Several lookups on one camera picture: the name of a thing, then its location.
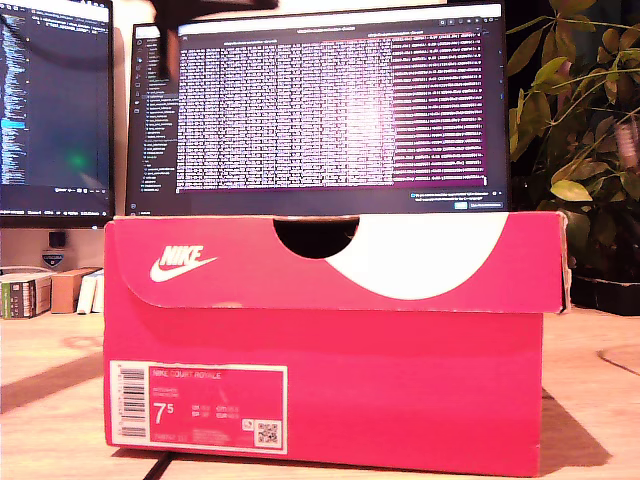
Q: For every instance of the red Nike shoebox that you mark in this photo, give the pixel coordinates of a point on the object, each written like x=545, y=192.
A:
x=350, y=350

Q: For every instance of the monitor stand with badge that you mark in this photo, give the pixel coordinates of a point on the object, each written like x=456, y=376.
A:
x=54, y=257

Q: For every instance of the white small box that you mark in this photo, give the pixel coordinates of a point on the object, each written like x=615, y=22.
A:
x=87, y=296
x=99, y=295

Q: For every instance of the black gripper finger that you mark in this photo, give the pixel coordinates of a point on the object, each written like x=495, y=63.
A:
x=168, y=47

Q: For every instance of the large black computer monitor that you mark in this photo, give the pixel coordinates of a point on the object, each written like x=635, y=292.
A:
x=300, y=115

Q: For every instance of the green leafy houseplant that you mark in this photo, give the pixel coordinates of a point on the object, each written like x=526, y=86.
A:
x=575, y=150

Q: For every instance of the black monitor with code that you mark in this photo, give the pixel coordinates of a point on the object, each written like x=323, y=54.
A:
x=55, y=125

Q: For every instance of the black plant pot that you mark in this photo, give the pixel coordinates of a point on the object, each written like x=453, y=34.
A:
x=607, y=297

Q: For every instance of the brown cardboard box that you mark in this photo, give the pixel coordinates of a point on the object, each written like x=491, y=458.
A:
x=70, y=292

